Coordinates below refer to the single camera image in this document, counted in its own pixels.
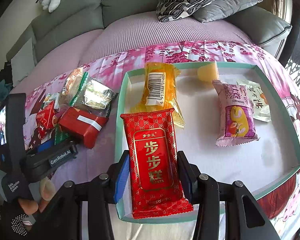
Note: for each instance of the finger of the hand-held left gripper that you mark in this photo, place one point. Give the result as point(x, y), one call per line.
point(43, 145)
point(68, 145)

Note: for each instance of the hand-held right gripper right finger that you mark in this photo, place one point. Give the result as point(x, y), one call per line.
point(187, 178)

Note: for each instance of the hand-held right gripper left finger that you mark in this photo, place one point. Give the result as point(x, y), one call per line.
point(121, 180)

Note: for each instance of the dark red boxy snack packet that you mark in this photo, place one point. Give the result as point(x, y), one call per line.
point(77, 122)

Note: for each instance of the red flower print snack packet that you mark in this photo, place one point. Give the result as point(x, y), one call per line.
point(46, 120)

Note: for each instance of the teal and white box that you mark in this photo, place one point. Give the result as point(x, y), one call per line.
point(215, 160)

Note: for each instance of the red gold patterned snack packet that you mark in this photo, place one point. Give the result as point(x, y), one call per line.
point(152, 155)

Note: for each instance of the green and white snack packet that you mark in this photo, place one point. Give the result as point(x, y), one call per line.
point(50, 98)

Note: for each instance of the clear packet with green edge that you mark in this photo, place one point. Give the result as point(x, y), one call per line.
point(97, 92)

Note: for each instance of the beige snack packet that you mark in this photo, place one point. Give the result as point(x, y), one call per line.
point(72, 80)

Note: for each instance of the pink purple snack packet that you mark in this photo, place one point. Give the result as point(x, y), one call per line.
point(232, 110)

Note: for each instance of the orange jelly packet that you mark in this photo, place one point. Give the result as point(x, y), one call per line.
point(160, 85)

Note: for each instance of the pale jelly cup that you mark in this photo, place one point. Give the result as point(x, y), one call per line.
point(208, 72)

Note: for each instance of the person's left hand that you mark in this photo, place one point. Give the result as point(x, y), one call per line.
point(27, 206)

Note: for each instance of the blue cloth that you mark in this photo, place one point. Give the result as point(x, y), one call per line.
point(3, 90)

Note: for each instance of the dark clothes pile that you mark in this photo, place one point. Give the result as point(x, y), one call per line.
point(6, 71)

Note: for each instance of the light grey pillow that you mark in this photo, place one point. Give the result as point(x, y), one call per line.
point(23, 55)

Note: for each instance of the pink sofa cover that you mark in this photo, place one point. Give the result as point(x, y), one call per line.
point(127, 35)

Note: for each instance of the printed blanket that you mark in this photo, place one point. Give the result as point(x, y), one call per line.
point(190, 52)

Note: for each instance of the grey sofa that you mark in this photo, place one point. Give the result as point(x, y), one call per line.
point(90, 10)

